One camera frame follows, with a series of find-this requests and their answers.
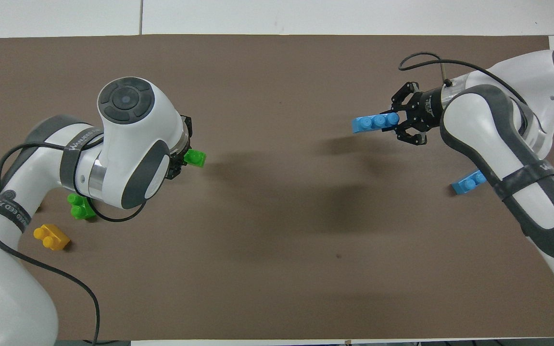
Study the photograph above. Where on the yellow two-stud block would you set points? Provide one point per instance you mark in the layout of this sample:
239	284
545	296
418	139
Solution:
53	237

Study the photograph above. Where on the green two-stud block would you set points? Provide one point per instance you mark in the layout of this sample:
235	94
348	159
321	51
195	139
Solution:
196	158
79	209

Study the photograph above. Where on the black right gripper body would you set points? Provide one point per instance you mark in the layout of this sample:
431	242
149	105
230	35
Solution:
428	108

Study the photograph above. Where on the blue three-stud block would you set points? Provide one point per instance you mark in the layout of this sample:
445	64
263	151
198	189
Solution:
375	123
467	185

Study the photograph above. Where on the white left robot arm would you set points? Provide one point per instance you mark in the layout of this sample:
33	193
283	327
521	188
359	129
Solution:
128	134

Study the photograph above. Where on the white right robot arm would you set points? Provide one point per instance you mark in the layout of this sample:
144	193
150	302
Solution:
479	125

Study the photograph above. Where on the brown table mat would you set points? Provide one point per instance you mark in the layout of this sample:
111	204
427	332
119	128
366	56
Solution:
277	216

